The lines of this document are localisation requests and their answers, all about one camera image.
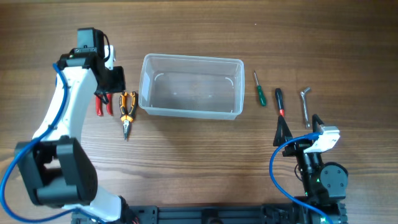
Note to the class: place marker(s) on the red handled pruning shears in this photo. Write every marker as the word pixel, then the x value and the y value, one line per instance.
pixel 109 105

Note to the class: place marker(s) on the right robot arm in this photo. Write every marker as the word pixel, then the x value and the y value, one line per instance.
pixel 324 184

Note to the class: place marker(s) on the green handled screwdriver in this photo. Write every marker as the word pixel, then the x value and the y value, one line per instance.
pixel 261 97

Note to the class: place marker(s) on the black red handled screwdriver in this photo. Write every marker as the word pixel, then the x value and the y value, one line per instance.
pixel 279 101

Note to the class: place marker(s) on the orange black long-nose pliers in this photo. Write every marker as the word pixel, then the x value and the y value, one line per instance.
pixel 128 104

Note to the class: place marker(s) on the silver L-shaped socket wrench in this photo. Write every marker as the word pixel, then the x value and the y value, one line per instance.
pixel 303 94

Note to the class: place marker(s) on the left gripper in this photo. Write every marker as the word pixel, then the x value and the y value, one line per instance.
pixel 115 81

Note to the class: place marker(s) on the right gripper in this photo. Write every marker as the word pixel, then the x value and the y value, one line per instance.
pixel 298 147

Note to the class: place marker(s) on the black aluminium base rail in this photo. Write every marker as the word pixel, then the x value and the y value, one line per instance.
pixel 261 214

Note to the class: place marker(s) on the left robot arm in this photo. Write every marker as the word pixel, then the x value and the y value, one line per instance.
pixel 55 169

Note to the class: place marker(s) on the clear plastic container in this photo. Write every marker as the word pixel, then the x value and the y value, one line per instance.
pixel 192 86

